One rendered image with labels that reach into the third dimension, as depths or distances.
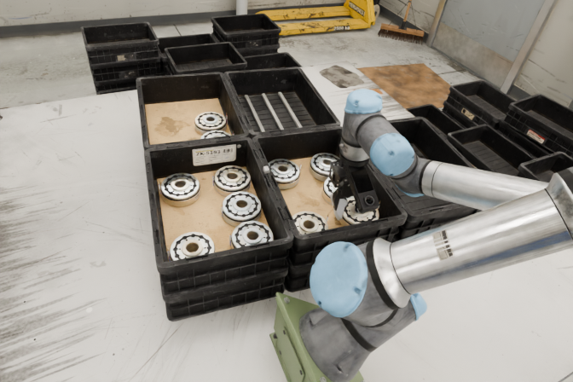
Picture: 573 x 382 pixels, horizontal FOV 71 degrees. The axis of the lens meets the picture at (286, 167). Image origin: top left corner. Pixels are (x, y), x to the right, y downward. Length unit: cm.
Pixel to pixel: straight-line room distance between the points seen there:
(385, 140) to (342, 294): 30
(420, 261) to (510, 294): 70
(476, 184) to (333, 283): 33
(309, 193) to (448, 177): 45
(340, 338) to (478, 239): 34
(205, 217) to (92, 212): 39
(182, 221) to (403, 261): 61
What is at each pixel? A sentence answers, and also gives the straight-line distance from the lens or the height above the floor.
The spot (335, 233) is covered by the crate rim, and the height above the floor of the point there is 93.
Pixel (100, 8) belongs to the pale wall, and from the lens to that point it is 428.
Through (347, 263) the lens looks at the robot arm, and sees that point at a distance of 67.
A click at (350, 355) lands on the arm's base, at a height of 88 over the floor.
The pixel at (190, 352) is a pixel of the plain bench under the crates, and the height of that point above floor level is 70.
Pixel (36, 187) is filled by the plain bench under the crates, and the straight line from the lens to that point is 147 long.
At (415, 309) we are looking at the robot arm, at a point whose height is 99.
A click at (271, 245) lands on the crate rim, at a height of 93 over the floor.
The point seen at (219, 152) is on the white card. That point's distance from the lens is 117.
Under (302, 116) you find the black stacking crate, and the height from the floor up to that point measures 83.
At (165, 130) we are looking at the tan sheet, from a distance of 138.
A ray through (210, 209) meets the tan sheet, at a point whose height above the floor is 83.
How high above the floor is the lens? 163
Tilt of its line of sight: 40 degrees down
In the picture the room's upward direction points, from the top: 7 degrees clockwise
